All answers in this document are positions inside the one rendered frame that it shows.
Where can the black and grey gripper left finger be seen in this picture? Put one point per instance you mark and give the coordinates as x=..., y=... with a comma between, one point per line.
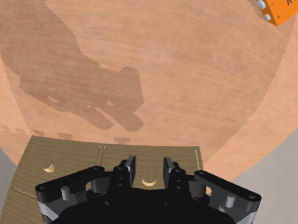
x=56, y=195

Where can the tan wooden chest of drawers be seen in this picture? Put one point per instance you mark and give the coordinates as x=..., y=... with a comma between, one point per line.
x=99, y=161

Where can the brown drawer front with small knob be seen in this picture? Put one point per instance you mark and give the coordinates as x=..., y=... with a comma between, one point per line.
x=68, y=158
x=150, y=163
x=22, y=211

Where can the orange nine-volt battery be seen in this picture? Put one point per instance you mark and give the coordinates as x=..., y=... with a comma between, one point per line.
x=277, y=11

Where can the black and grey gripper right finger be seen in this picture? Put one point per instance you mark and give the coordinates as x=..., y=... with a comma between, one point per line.
x=239, y=203

